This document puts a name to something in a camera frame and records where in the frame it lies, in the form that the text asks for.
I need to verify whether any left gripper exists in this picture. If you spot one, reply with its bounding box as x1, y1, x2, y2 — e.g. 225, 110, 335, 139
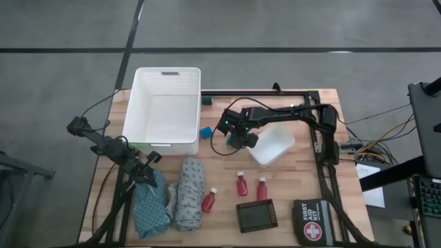
115, 146, 163, 189

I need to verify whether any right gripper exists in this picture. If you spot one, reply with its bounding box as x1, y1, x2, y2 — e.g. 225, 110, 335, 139
216, 109, 260, 150

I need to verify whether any small white plastic bin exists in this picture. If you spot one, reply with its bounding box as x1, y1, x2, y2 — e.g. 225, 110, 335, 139
247, 124, 296, 169

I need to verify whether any teal patterned gown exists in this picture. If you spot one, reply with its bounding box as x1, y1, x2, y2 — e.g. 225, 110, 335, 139
132, 168, 173, 241

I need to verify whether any red bottle with white cap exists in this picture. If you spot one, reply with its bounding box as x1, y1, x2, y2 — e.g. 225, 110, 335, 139
256, 176, 269, 202
236, 171, 249, 198
201, 187, 218, 214

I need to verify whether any grey patterned gown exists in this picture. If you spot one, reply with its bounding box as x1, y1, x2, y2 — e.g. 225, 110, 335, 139
167, 156, 207, 232

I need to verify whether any large white perforated basket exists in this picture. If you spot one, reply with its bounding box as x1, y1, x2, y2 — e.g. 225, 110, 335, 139
122, 66, 202, 156

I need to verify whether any black slotted plastic basket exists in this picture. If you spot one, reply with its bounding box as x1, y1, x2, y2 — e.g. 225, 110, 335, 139
235, 198, 279, 234

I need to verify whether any black first aid kit pouch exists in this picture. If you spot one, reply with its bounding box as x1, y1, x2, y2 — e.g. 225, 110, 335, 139
291, 198, 336, 247

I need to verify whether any white paper sheet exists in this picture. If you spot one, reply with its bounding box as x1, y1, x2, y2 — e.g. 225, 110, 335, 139
355, 163, 386, 209

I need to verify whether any grey metal cart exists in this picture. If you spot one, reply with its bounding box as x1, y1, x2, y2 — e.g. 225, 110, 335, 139
0, 150, 56, 248

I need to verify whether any black table beam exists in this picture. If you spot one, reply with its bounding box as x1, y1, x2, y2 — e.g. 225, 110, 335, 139
359, 155, 425, 192

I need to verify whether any backlit black keyboard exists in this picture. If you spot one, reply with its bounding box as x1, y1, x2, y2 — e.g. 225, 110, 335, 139
411, 174, 441, 218

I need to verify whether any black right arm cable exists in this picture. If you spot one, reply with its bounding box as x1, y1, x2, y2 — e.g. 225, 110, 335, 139
209, 97, 276, 157

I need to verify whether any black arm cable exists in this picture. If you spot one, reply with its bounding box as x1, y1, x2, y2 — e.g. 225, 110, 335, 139
79, 88, 134, 138
209, 97, 276, 157

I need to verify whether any black aluminium table frame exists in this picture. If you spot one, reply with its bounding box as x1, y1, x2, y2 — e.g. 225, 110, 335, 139
81, 88, 376, 248

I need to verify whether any dark brown cable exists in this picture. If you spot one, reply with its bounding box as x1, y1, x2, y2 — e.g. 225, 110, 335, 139
90, 162, 117, 237

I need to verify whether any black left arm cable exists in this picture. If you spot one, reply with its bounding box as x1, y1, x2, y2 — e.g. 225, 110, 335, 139
79, 88, 134, 138

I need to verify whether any yellow and black cable bundle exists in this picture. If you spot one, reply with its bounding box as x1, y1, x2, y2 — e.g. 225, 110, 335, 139
344, 103, 418, 166

